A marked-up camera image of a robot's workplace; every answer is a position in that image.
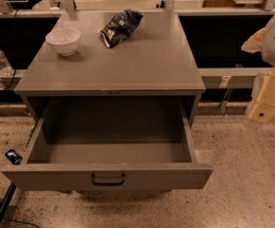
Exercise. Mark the blue crumpled chip bag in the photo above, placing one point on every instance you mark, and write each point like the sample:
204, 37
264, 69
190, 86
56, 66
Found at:
120, 27

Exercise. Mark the white ceramic bowl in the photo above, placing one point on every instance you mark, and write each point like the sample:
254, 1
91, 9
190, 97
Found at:
64, 41

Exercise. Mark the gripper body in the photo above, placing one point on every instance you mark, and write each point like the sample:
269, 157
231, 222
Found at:
264, 110

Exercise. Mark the blue soda can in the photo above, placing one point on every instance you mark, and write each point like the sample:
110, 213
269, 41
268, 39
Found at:
13, 157

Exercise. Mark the grey metal rail frame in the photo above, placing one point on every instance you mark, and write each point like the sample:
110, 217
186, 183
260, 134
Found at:
23, 34

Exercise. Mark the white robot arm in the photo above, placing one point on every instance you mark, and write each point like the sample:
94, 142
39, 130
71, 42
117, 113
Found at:
263, 41

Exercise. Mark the grey metal drawer cabinet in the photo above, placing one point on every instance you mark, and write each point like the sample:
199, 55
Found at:
156, 59

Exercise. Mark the black floor pole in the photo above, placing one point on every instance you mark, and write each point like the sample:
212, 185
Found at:
6, 201

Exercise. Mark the black top drawer handle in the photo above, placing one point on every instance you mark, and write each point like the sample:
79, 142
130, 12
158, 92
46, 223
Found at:
113, 180

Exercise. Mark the clear plastic water bottle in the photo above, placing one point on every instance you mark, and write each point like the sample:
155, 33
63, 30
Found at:
5, 64

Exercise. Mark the grey top drawer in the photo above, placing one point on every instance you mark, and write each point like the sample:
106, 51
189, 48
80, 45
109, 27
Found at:
146, 138

